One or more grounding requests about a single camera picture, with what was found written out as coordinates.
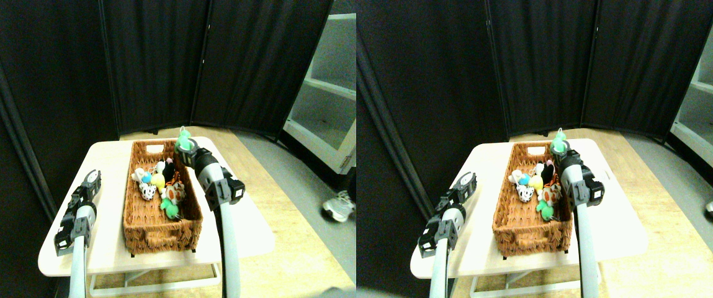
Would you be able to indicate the yellow toy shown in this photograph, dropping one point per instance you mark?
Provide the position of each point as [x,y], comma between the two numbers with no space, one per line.
[536,182]
[157,181]

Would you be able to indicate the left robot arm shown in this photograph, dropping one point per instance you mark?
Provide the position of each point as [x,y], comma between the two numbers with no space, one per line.
[438,273]
[77,273]

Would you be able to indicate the grey curtain stand pole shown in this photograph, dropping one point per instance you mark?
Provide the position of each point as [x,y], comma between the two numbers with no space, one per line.
[393,133]
[13,110]

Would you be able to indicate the orange white toy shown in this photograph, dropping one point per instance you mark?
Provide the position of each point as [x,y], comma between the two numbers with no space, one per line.
[173,194]
[548,195]

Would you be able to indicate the pale green toy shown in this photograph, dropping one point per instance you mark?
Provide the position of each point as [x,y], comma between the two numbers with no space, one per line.
[558,143]
[183,141]

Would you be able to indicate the black white toy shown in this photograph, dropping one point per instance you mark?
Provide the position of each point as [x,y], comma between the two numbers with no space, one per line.
[543,171]
[169,169]

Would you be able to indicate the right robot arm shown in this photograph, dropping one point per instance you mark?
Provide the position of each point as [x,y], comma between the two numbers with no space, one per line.
[586,261]
[227,261]

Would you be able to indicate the brown wicker basket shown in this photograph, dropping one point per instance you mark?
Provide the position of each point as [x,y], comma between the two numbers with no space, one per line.
[167,233]
[539,234]

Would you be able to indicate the white black-spotted toy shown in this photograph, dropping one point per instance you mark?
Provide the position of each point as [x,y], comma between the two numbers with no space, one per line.
[147,192]
[525,194]

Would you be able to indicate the low white table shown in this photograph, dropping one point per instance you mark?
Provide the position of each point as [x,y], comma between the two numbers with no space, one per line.
[114,155]
[486,158]

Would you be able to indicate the blue toy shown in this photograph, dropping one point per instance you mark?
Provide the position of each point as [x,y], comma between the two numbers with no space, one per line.
[143,178]
[520,180]

